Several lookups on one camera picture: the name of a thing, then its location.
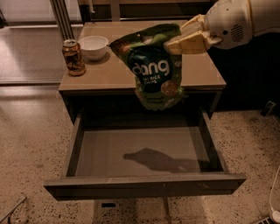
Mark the brown soda can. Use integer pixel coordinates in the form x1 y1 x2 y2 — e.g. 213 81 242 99
62 39 86 76

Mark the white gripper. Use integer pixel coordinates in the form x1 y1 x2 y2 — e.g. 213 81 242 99
164 0 253 55

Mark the white ceramic bowl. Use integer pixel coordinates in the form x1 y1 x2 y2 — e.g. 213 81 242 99
79 36 109 60

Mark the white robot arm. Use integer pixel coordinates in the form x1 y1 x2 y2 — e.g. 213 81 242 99
164 0 280 54

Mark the grey cabinet with tan top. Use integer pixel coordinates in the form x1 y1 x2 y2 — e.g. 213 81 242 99
59 21 226 120

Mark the green rice chip bag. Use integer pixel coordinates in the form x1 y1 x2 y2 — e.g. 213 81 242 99
109 24 184 111

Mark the metal railing frame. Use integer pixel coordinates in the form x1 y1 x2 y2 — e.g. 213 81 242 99
49 0 217 40

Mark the metal rod on floor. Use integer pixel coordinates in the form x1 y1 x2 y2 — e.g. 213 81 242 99
0 196 27 224

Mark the white cable with plug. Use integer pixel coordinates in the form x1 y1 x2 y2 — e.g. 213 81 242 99
269 165 280 224

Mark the open grey top drawer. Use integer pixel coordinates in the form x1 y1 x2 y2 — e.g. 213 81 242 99
44 110 246 200

